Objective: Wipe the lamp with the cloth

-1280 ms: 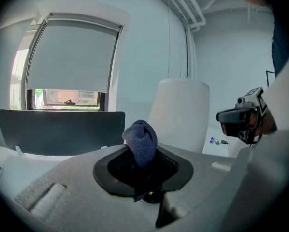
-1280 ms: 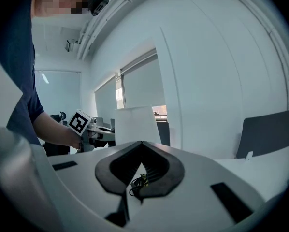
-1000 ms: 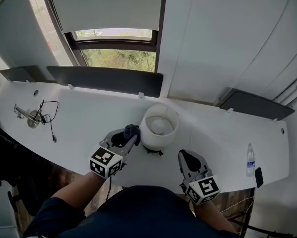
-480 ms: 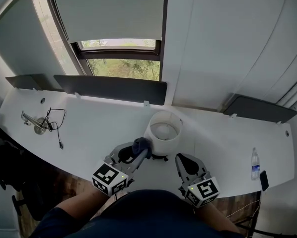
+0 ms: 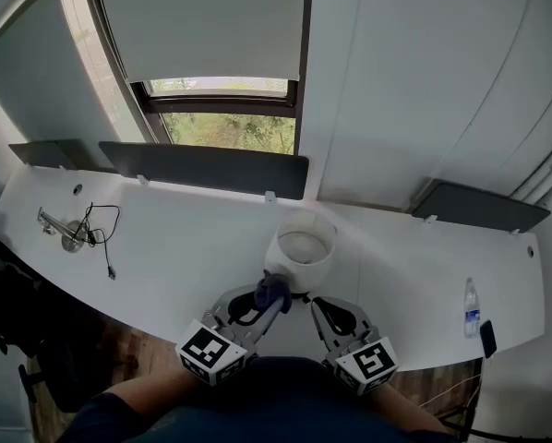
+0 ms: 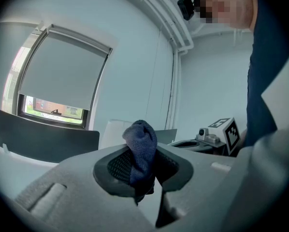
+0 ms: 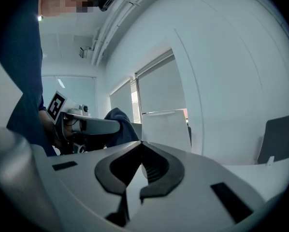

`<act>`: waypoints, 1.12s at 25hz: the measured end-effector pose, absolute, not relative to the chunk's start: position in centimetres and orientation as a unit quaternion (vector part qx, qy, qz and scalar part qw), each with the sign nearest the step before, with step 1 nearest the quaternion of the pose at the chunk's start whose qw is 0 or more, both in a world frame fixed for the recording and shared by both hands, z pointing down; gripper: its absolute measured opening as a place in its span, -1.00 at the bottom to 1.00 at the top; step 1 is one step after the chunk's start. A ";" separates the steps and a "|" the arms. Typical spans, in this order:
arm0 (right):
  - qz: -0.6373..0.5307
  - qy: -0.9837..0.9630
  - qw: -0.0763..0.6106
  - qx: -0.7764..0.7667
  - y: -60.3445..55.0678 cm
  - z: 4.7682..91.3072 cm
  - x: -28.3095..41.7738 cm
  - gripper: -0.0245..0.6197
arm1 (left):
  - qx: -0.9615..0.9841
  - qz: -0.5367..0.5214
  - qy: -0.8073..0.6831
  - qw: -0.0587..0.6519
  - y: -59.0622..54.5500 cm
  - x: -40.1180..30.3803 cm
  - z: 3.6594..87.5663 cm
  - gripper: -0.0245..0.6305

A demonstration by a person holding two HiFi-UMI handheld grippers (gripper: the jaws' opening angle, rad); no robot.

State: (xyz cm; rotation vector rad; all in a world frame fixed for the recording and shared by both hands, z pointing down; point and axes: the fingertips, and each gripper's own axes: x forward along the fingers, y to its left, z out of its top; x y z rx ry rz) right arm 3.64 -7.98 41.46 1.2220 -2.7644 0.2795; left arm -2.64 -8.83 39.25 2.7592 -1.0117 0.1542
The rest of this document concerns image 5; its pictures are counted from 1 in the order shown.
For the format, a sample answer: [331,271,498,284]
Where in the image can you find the person's right forearm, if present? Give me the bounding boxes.
[366,383,443,433]

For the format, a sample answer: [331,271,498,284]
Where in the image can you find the long dark grey divider panel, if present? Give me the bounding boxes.
[98,140,310,201]

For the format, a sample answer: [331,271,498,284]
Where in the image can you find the thin black cable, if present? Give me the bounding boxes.
[75,202,122,281]

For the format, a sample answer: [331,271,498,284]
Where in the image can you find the black smartphone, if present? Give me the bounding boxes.
[479,319,498,359]

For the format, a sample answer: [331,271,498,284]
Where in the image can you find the white charging cable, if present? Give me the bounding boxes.
[418,374,484,417]

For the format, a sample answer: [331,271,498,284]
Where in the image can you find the grey roller blind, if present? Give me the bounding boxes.
[0,0,148,165]
[93,0,307,82]

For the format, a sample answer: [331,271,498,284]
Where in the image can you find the person's left forearm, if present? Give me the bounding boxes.
[102,369,198,414]

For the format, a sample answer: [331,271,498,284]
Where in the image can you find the metal stand with round base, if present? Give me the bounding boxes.
[36,206,90,253]

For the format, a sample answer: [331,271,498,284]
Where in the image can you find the clear plastic water bottle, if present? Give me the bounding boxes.
[463,277,482,340]

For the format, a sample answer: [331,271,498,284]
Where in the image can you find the dark blue cloth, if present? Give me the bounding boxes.
[253,269,294,316]

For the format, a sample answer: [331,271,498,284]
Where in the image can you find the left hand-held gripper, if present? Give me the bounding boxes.
[174,282,286,387]

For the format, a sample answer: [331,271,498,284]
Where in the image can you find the white wall pipes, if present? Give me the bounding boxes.
[510,129,552,205]

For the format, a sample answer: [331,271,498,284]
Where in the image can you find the white lamp with black base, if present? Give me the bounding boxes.
[263,209,338,302]

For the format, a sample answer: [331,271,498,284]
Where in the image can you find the black floor cable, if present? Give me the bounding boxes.
[437,403,503,443]

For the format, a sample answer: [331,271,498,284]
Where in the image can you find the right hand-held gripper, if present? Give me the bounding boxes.
[309,295,401,396]

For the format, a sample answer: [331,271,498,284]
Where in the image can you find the person's dark blue shirt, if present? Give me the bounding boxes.
[63,356,457,443]

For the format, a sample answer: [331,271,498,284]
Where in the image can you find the dark window frame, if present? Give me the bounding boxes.
[79,0,315,156]

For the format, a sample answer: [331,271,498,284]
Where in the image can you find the black office chair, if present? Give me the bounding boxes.
[0,231,106,414]

